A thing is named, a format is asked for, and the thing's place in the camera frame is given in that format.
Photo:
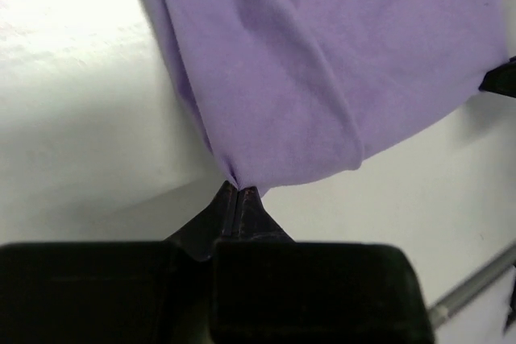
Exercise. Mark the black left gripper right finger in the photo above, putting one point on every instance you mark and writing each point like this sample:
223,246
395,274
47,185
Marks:
267,288

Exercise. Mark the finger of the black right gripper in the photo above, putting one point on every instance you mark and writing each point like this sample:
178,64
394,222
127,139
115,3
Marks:
501,80

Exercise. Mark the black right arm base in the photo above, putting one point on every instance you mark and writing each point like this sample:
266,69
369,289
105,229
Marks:
511,315

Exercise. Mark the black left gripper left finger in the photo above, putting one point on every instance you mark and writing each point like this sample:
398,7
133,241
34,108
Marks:
108,292

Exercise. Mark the purple t-shirt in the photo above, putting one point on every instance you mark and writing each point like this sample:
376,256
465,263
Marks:
293,91

